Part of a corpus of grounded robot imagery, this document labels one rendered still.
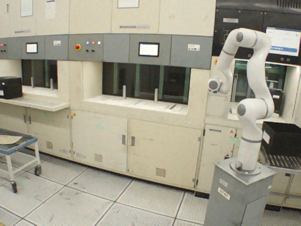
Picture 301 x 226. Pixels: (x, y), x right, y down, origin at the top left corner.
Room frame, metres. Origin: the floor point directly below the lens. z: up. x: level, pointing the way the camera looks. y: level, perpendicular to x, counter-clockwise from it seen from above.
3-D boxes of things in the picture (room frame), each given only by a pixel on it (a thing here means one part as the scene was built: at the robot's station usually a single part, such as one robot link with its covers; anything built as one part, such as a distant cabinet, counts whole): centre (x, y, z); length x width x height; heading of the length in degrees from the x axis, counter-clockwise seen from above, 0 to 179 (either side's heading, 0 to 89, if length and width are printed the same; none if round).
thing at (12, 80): (2.53, 1.85, 0.93); 0.30 x 0.28 x 0.26; 69
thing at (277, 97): (2.12, -1.19, 1.06); 0.24 x 0.20 x 0.32; 72
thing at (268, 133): (1.45, -1.00, 0.85); 0.28 x 0.28 x 0.17; 82
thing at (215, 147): (2.17, -1.03, 0.98); 0.95 x 0.88 x 1.95; 162
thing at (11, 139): (1.97, 1.55, 0.47); 0.31 x 0.23 x 0.02; 93
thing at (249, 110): (1.14, -0.55, 1.07); 0.19 x 0.12 x 0.24; 112
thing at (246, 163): (1.15, -0.58, 0.85); 0.19 x 0.19 x 0.18
